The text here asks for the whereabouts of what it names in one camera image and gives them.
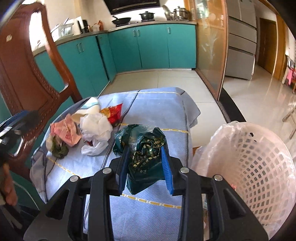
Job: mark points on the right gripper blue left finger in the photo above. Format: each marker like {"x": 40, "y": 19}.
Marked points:
{"x": 122, "y": 169}

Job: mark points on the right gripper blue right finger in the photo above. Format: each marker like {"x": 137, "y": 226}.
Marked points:
{"x": 167, "y": 170}

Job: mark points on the dark green foil bag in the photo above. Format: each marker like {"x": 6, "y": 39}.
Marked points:
{"x": 145, "y": 165}

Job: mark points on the white tissue with green leaf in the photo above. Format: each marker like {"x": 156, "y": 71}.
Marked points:
{"x": 56, "y": 146}

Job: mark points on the white plastic bag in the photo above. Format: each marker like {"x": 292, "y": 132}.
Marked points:
{"x": 96, "y": 129}

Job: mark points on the pink plastic bag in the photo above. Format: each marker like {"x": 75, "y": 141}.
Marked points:
{"x": 66, "y": 131}

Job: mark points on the red snack wrapper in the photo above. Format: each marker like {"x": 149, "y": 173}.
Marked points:
{"x": 113, "y": 113}

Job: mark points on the teal kitchen base cabinets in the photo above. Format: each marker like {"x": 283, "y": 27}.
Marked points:
{"x": 95, "y": 60}

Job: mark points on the person's left hand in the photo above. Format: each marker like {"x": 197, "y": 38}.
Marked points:
{"x": 7, "y": 186}

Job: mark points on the carved wooden chair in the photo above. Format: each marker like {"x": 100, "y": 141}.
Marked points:
{"x": 23, "y": 86}

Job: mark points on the light blue tablecloth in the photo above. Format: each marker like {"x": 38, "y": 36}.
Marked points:
{"x": 148, "y": 119}

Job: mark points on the white blue paper cup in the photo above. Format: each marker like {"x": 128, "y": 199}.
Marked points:
{"x": 92, "y": 106}

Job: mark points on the white plastic laundry basket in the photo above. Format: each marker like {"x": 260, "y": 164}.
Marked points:
{"x": 257, "y": 164}

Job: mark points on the white dish rack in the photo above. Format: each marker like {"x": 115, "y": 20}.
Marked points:
{"x": 62, "y": 31}

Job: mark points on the silver refrigerator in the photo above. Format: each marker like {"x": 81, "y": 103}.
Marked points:
{"x": 242, "y": 39}

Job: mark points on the dark cooking pot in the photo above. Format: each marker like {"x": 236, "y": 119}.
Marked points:
{"x": 147, "y": 16}

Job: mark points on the black wok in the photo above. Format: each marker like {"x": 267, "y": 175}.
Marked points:
{"x": 120, "y": 21}

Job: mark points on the steel stock pot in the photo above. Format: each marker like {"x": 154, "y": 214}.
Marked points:
{"x": 181, "y": 14}

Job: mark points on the glass sliding door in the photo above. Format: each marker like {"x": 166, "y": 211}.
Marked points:
{"x": 212, "y": 42}

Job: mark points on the brown wooden door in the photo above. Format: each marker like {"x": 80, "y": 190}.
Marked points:
{"x": 268, "y": 45}

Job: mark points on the black range hood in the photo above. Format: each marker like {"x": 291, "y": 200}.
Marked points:
{"x": 121, "y": 6}

